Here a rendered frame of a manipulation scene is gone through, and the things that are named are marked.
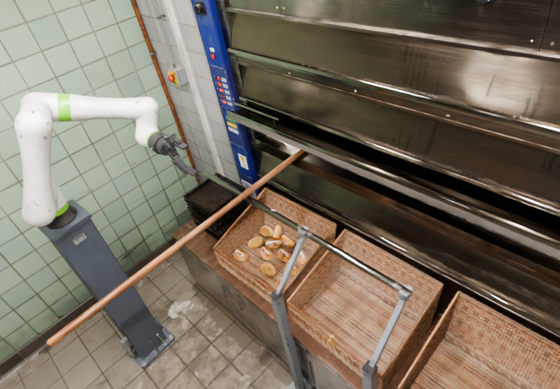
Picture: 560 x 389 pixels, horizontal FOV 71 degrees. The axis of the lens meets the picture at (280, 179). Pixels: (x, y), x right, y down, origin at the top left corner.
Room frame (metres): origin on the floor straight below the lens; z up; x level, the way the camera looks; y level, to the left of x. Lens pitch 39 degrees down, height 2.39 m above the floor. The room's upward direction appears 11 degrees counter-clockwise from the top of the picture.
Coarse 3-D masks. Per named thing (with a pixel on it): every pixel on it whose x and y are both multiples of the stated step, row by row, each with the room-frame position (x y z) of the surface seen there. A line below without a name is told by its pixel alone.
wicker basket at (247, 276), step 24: (264, 192) 1.86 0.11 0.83; (240, 216) 1.73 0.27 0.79; (264, 216) 1.83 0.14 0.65; (288, 216) 1.70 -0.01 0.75; (312, 216) 1.57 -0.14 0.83; (240, 240) 1.69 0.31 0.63; (264, 240) 1.69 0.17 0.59; (240, 264) 1.54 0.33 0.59; (312, 264) 1.32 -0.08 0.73; (264, 288) 1.25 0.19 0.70; (288, 288) 1.20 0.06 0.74
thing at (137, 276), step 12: (276, 168) 1.57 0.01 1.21; (264, 180) 1.50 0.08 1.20; (228, 204) 1.37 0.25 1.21; (216, 216) 1.31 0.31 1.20; (204, 228) 1.26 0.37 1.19; (180, 240) 1.20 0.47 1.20; (168, 252) 1.15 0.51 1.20; (156, 264) 1.10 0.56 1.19; (132, 276) 1.06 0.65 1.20; (120, 288) 1.01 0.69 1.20; (108, 300) 0.97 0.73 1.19; (84, 312) 0.93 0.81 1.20; (96, 312) 0.93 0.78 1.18; (72, 324) 0.89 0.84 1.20; (60, 336) 0.85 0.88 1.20
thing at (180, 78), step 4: (168, 68) 2.38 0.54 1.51; (172, 68) 2.37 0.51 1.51; (176, 68) 2.36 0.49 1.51; (180, 68) 2.34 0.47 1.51; (184, 68) 2.36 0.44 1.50; (168, 72) 2.38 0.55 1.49; (172, 72) 2.33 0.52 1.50; (176, 72) 2.32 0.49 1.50; (180, 72) 2.33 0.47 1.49; (184, 72) 2.35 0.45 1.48; (172, 76) 2.34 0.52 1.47; (176, 76) 2.32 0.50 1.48; (180, 76) 2.33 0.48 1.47; (184, 76) 2.35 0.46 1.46; (176, 80) 2.33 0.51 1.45; (180, 80) 2.32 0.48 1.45; (184, 80) 2.34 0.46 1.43; (176, 84) 2.34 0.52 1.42; (180, 84) 2.32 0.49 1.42
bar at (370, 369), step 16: (208, 176) 1.67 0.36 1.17; (240, 192) 1.48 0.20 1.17; (288, 224) 1.21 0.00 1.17; (304, 240) 1.14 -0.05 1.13; (320, 240) 1.08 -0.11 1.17; (352, 256) 0.97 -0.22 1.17; (288, 272) 1.07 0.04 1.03; (368, 272) 0.89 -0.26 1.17; (400, 288) 0.79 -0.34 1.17; (272, 304) 1.02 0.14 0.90; (400, 304) 0.76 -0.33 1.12; (288, 336) 1.00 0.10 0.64; (384, 336) 0.71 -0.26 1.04; (288, 352) 1.00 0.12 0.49; (368, 368) 0.64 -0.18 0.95; (304, 384) 1.05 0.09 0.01; (368, 384) 0.63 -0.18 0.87
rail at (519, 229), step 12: (252, 120) 1.68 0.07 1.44; (276, 132) 1.55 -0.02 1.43; (312, 144) 1.38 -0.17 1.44; (336, 156) 1.28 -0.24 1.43; (372, 168) 1.15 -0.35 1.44; (396, 180) 1.06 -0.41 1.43; (420, 192) 0.99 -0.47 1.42; (432, 192) 0.96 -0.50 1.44; (456, 204) 0.89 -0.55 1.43; (480, 216) 0.83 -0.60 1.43; (492, 216) 0.81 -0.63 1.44; (516, 228) 0.75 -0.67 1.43; (540, 240) 0.69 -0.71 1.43; (552, 240) 0.68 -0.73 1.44
